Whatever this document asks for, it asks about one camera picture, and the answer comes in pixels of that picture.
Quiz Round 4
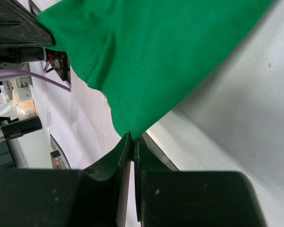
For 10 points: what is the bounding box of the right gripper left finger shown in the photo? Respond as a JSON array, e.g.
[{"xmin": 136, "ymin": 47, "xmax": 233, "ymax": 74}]
[{"xmin": 81, "ymin": 133, "xmax": 132, "ymax": 227}]

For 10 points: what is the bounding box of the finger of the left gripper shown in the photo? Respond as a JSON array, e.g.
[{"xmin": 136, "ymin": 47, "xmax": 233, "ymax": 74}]
[{"xmin": 0, "ymin": 0, "xmax": 55, "ymax": 47}]

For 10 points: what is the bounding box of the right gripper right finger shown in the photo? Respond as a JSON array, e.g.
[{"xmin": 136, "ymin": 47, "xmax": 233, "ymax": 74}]
[{"xmin": 133, "ymin": 133, "xmax": 179, "ymax": 222}]

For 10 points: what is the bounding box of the green t shirt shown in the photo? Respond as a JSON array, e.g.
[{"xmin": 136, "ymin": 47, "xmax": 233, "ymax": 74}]
[{"xmin": 37, "ymin": 0, "xmax": 272, "ymax": 140}]

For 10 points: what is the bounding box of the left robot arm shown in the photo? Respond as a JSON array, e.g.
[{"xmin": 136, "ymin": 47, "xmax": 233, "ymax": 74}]
[{"xmin": 0, "ymin": 0, "xmax": 55, "ymax": 142}]

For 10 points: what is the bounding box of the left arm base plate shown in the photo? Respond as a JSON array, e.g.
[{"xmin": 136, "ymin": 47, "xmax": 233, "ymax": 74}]
[{"xmin": 43, "ymin": 49, "xmax": 71, "ymax": 86}]

